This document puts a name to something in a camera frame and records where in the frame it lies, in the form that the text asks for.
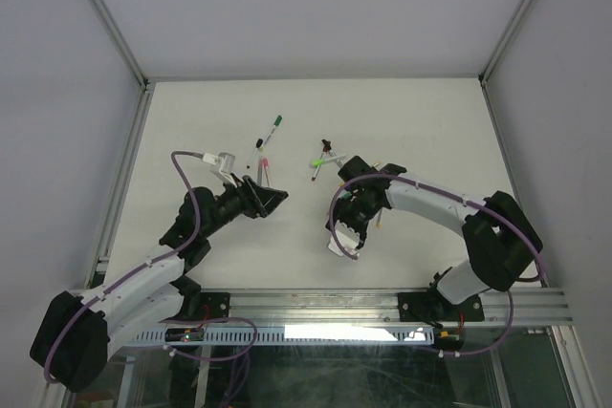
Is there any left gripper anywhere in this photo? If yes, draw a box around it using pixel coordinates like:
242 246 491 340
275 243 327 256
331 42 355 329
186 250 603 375
201 173 287 238

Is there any pink cap acrylic marker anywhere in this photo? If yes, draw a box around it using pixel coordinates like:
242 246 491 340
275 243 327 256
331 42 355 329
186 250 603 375
261 158 272 187

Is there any translucent grey highlighter pen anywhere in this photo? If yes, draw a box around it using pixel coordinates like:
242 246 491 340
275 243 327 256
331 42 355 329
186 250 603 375
256 156 264 186

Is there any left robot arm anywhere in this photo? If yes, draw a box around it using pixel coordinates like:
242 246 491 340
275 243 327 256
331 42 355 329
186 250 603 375
30 176 289 392

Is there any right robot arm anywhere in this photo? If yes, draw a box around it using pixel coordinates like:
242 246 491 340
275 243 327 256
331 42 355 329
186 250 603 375
326 156 543 326

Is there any yellow cap long marker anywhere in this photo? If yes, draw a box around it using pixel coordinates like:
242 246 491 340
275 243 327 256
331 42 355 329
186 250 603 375
376 209 383 228

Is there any black cap whiteboard marker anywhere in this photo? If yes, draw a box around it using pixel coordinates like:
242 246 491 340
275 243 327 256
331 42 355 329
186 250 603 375
247 139 264 169

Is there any brown cap marker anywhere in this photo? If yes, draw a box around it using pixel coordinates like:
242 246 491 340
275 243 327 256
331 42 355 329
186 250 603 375
311 140 331 182

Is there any green cap rainbow marker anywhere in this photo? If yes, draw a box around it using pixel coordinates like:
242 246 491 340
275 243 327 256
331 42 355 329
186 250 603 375
260 115 283 149

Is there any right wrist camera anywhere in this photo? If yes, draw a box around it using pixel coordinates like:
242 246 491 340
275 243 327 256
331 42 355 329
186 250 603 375
327 225 360 261

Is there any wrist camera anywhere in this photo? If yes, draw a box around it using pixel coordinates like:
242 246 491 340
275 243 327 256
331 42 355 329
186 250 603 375
202 152 237 186
327 225 360 261

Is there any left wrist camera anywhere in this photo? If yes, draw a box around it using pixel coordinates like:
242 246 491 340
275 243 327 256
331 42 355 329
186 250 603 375
202 152 237 186

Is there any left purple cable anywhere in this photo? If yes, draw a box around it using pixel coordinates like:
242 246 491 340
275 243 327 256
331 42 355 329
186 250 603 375
41 149 262 386

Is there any aluminium mounting rail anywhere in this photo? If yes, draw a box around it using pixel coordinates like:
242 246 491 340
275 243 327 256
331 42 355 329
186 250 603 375
61 286 574 328

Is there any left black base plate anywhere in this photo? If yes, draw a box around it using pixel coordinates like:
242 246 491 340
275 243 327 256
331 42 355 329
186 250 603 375
174 291 230 322

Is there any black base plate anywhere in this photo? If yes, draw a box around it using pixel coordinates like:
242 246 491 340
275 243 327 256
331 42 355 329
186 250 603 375
174 291 230 322
397 291 485 326

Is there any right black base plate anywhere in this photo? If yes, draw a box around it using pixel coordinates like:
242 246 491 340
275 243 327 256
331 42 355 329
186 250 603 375
397 291 485 326

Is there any grey slotted cable duct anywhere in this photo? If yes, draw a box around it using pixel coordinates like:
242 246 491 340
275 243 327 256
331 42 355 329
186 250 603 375
126 324 434 348

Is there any left aluminium frame post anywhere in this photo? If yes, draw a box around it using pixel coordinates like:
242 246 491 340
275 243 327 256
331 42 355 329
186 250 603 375
88 0 149 91

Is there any aluminium frame post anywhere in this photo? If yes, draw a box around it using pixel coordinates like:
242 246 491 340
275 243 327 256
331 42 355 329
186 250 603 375
88 0 149 91
478 0 536 87

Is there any right aluminium frame post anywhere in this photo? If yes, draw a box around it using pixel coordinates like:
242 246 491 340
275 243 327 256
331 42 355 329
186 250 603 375
478 0 536 87

